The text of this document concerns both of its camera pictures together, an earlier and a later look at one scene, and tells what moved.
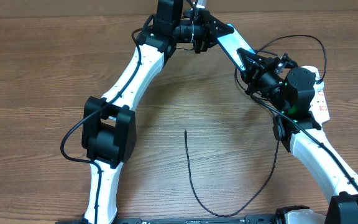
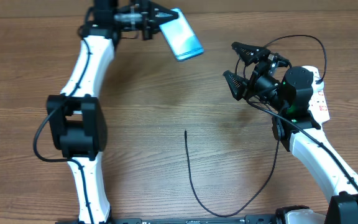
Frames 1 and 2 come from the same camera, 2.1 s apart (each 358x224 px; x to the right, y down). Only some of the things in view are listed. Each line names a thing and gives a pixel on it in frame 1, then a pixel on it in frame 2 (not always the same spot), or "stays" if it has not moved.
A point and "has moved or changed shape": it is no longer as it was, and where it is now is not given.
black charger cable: x=273 y=160 stays
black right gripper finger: x=249 y=61 to x=237 y=83
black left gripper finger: x=220 y=28 to x=164 y=14
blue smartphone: x=231 y=42 has moved or changed shape
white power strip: x=318 y=106 stays
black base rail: x=244 y=219 stays
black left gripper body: x=201 y=38 to x=142 y=19
